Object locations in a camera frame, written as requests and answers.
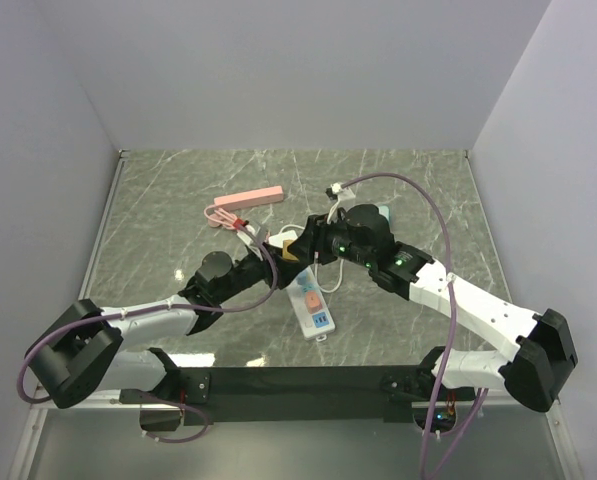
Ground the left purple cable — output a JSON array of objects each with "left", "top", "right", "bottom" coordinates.
[{"left": 16, "top": 232, "right": 280, "bottom": 405}]

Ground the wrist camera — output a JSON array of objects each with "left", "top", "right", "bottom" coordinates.
[
  {"left": 235, "top": 221, "right": 270, "bottom": 250},
  {"left": 326, "top": 183, "right": 356, "bottom": 217}
]

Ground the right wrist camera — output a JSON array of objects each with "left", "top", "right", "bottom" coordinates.
[{"left": 326, "top": 183, "right": 356, "bottom": 217}]

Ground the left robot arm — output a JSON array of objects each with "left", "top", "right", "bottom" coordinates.
[{"left": 22, "top": 245, "right": 313, "bottom": 409}]

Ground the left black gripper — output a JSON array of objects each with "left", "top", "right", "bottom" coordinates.
[{"left": 215, "top": 241, "right": 305, "bottom": 303}]

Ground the pink power strip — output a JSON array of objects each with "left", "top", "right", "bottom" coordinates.
[{"left": 213, "top": 186, "right": 284, "bottom": 211}]

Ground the white multicolour power strip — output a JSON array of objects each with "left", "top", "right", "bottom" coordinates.
[{"left": 284, "top": 267, "right": 336, "bottom": 342}]

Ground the teal triangular socket adapter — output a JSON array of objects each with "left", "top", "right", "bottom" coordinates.
[{"left": 378, "top": 205, "right": 391, "bottom": 226}]

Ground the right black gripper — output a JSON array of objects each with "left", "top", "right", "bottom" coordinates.
[{"left": 286, "top": 210, "right": 374, "bottom": 269}]

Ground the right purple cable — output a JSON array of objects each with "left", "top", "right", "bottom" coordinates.
[{"left": 342, "top": 172, "right": 489, "bottom": 480}]

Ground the orange charger plug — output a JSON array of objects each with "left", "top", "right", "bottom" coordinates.
[{"left": 282, "top": 239, "right": 299, "bottom": 263}]

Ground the purple cable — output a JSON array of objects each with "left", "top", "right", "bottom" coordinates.
[
  {"left": 342, "top": 172, "right": 489, "bottom": 480},
  {"left": 16, "top": 232, "right": 280, "bottom": 405}
]

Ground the black base bar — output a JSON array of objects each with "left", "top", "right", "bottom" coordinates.
[{"left": 181, "top": 365, "right": 416, "bottom": 423}]

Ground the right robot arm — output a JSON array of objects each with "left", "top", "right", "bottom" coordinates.
[{"left": 286, "top": 204, "right": 578, "bottom": 413}]

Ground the pink charger plug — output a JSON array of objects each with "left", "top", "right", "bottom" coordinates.
[{"left": 305, "top": 291, "right": 322, "bottom": 314}]

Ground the white power strip cable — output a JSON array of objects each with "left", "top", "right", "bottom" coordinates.
[{"left": 277, "top": 223, "right": 347, "bottom": 295}]

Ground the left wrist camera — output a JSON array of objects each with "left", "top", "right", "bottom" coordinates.
[{"left": 235, "top": 221, "right": 270, "bottom": 250}]

